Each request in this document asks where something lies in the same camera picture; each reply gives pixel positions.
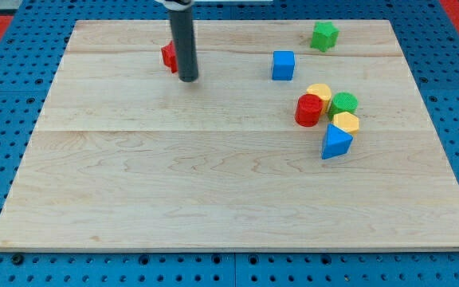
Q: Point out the blue triangle block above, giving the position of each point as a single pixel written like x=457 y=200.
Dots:
x=335 y=142

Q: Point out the green cylinder block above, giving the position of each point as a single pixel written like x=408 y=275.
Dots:
x=342 y=102

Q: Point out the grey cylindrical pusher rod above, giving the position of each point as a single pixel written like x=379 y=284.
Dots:
x=182 y=30

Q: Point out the yellow hexagon block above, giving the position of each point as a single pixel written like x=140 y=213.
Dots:
x=347 y=122

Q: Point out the green star block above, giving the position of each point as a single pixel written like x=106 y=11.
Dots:
x=324 y=36

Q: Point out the blue cube block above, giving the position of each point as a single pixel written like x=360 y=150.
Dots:
x=283 y=65

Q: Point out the light wooden board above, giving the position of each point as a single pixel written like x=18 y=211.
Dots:
x=126 y=158

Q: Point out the yellow cylinder block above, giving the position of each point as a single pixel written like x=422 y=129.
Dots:
x=324 y=92

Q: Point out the red block behind rod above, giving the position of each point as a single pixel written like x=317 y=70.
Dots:
x=169 y=57

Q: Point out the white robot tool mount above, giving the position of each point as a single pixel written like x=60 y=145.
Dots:
x=175 y=2

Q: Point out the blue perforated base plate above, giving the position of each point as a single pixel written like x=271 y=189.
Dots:
x=29 y=55

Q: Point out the red cylinder block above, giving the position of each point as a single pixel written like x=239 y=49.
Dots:
x=308 y=110

